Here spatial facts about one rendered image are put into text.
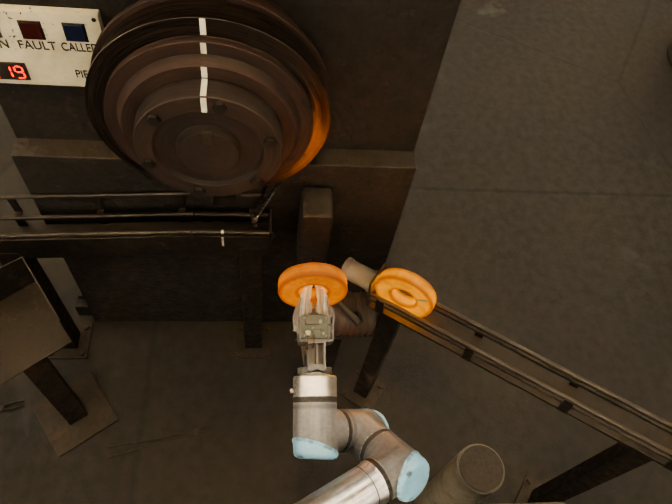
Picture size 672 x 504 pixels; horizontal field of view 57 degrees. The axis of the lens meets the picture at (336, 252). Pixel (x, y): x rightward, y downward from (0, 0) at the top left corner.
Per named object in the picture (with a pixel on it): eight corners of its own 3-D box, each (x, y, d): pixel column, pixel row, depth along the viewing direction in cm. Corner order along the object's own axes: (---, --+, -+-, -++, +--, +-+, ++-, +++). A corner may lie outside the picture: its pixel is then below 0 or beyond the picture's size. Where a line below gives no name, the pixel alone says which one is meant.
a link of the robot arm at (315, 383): (334, 397, 131) (288, 398, 130) (333, 374, 132) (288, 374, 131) (339, 395, 122) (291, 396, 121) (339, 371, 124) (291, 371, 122)
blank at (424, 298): (392, 304, 162) (387, 314, 160) (370, 264, 153) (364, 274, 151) (445, 311, 153) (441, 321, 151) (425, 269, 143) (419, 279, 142)
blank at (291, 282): (274, 263, 131) (274, 276, 129) (346, 259, 131) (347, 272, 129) (281, 298, 144) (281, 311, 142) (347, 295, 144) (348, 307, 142)
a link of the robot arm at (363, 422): (388, 466, 131) (346, 469, 123) (355, 437, 140) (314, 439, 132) (403, 427, 130) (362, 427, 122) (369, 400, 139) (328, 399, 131)
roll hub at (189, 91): (147, 177, 129) (122, 74, 106) (280, 181, 132) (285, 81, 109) (144, 198, 126) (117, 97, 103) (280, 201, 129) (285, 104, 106)
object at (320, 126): (116, 167, 141) (60, -16, 102) (319, 173, 147) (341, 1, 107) (112, 189, 138) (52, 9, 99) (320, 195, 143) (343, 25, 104)
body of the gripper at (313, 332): (335, 312, 126) (335, 372, 123) (330, 319, 134) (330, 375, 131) (297, 312, 125) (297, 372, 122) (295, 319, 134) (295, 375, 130)
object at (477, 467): (410, 487, 195) (454, 443, 152) (447, 486, 197) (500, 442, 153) (415, 528, 189) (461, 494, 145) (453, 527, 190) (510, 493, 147)
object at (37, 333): (14, 415, 195) (-97, 313, 134) (92, 369, 205) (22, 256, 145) (42, 468, 187) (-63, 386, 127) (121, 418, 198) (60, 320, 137)
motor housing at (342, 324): (296, 357, 215) (305, 281, 170) (358, 356, 217) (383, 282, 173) (296, 392, 208) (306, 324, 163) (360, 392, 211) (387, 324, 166)
